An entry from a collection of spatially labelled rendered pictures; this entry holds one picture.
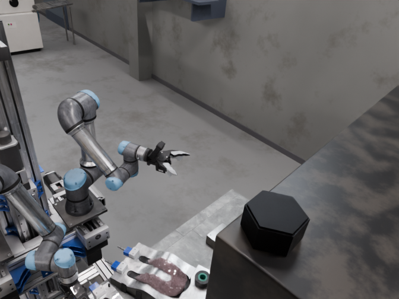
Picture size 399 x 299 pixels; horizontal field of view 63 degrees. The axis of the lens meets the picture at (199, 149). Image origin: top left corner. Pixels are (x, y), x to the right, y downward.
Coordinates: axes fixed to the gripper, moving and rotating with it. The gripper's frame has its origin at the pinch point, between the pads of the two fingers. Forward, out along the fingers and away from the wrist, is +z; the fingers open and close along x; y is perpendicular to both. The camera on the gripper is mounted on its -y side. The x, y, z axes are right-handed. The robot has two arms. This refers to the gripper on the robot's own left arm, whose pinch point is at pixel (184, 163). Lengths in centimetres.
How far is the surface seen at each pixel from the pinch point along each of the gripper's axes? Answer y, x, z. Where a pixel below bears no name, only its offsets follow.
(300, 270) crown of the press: -65, 74, 51
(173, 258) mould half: 54, 20, 3
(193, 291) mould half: 51, 34, 20
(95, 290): 47, 53, -23
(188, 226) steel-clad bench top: 68, -11, -2
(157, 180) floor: 163, -114, -83
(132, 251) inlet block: 55, 24, -21
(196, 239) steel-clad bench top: 67, -4, 7
